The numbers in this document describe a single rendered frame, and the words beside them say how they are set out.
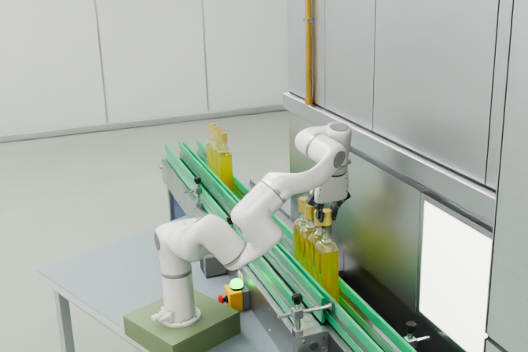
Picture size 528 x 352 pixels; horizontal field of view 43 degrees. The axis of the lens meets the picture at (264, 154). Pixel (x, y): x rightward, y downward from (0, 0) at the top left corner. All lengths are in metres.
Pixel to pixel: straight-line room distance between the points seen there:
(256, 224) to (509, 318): 0.86
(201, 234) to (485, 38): 0.82
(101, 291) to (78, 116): 5.28
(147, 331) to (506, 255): 1.39
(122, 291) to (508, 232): 1.79
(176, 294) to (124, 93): 5.74
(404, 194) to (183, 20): 6.11
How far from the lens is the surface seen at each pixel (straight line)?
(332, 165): 1.68
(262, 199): 1.65
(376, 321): 1.85
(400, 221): 1.81
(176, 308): 2.07
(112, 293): 2.48
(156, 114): 7.78
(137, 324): 2.13
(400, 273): 1.86
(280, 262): 2.20
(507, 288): 0.91
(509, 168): 0.86
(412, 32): 1.71
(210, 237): 1.71
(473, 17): 1.52
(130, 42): 7.59
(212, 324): 2.08
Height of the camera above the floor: 1.91
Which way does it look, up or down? 17 degrees down
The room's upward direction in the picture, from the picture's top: 2 degrees counter-clockwise
